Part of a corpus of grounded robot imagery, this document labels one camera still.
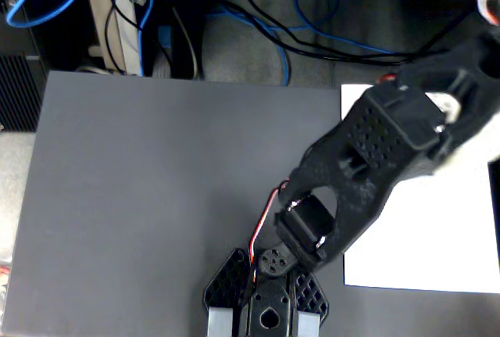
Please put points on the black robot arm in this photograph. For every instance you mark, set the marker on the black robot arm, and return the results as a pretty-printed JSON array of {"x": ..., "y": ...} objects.
[{"x": 363, "y": 180}]

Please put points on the black ribbed computer case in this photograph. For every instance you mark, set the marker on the black ribbed computer case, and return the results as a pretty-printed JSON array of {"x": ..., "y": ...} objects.
[{"x": 19, "y": 94}]

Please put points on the black mesh robot base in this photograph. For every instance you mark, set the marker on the black mesh robot base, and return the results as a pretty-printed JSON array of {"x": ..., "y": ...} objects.
[{"x": 269, "y": 302}]

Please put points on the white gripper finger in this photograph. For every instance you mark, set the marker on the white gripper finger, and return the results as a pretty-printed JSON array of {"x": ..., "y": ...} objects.
[{"x": 476, "y": 149}]

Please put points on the beige desk leg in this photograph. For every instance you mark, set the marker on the beige desk leg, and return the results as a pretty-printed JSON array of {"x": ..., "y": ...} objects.
[{"x": 97, "y": 20}]

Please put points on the grey metal clamp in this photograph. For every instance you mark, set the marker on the grey metal clamp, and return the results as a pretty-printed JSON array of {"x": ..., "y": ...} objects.
[
  {"x": 219, "y": 323},
  {"x": 308, "y": 325}
]

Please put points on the small blue box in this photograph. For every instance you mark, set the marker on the small blue box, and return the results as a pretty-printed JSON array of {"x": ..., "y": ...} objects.
[{"x": 164, "y": 36}]

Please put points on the white paper sheet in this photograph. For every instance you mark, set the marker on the white paper sheet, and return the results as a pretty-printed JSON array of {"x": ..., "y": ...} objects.
[{"x": 429, "y": 235}]

